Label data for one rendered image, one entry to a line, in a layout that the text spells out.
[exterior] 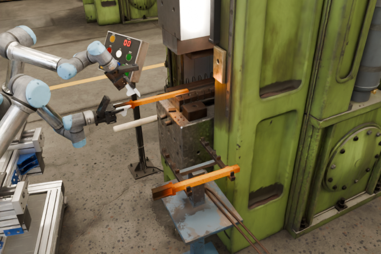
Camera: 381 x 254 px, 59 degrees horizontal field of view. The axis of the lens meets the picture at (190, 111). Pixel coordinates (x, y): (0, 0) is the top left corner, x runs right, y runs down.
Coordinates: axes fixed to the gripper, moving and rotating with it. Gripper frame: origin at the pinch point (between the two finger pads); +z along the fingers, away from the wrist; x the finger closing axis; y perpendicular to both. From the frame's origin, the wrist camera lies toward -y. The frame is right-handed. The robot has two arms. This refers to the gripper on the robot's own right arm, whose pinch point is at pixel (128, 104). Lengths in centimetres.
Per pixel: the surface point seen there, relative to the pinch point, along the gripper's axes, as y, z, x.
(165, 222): 100, 16, 4
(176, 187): 6, -1, 66
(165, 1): -52, 27, -5
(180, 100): 1.1, 28.5, 7.0
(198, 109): 2.3, 34.1, 19.3
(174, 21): -44, 27, 6
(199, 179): 6, 10, 66
